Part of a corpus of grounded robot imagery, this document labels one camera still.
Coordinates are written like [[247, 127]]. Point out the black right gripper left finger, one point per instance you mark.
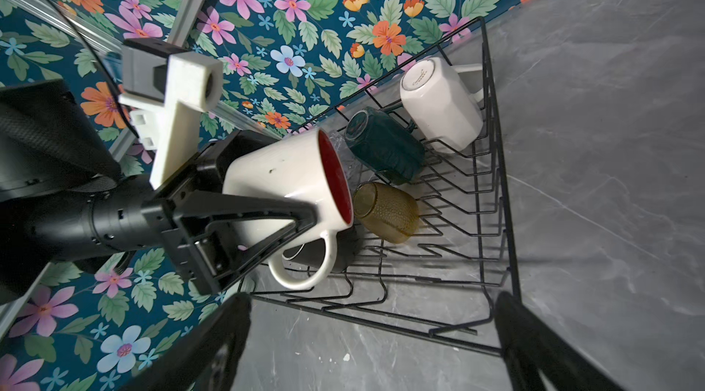
[[208, 357]]

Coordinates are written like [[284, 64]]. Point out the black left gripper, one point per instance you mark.
[[213, 239]]

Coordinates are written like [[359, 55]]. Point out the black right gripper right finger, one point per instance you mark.
[[532, 352]]

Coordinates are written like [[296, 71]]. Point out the white mug red interior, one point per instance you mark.
[[304, 168]]

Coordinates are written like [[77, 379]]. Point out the olive textured glass tumbler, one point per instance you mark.
[[390, 213]]

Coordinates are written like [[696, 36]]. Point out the green mug cream interior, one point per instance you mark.
[[384, 146]]

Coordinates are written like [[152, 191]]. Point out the white ceramic mug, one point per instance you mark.
[[438, 101]]

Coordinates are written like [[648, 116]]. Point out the black mug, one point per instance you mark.
[[311, 254]]

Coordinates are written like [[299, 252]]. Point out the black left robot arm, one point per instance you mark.
[[64, 199]]

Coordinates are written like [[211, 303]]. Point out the black wire dish rack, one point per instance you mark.
[[441, 284]]

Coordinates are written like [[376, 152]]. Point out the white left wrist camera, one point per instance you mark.
[[168, 88]]

